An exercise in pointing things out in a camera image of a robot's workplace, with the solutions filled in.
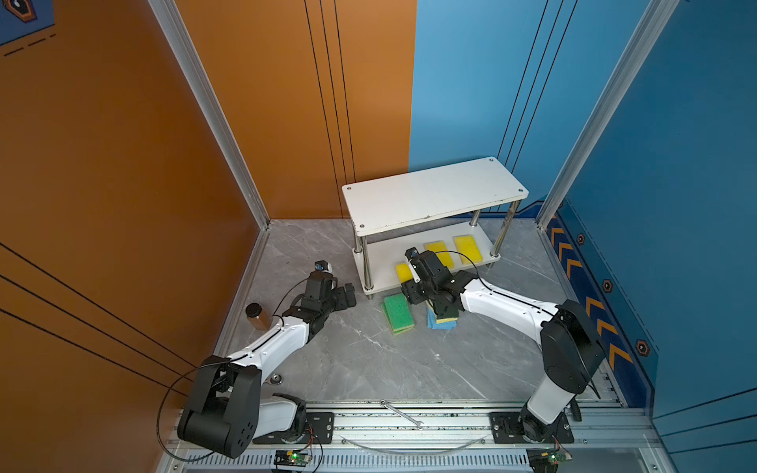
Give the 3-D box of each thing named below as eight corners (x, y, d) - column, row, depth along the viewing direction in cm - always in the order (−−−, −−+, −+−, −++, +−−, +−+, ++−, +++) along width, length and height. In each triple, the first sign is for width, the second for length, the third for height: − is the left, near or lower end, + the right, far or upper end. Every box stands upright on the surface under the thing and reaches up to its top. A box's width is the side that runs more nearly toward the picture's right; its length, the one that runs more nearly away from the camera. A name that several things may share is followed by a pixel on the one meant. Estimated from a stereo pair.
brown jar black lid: (256, 332, 93) (242, 316, 84) (260, 318, 96) (247, 302, 87) (271, 332, 93) (259, 316, 84) (275, 318, 96) (264, 302, 87)
